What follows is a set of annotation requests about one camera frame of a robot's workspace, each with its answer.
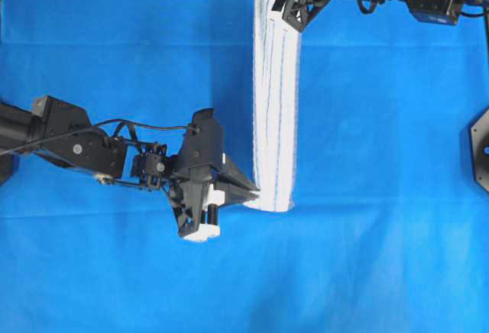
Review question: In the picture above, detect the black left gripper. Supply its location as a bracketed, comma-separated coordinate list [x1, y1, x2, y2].
[168, 108, 259, 241]

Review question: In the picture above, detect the white blue striped towel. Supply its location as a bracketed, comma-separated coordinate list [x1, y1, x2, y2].
[247, 0, 301, 212]

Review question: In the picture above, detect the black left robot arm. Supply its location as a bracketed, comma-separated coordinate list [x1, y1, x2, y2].
[1, 95, 259, 242]

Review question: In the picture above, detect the blue table cloth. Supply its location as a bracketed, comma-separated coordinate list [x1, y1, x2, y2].
[1, 0, 488, 332]

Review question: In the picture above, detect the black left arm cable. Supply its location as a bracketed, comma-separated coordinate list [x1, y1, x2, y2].
[0, 118, 199, 158]

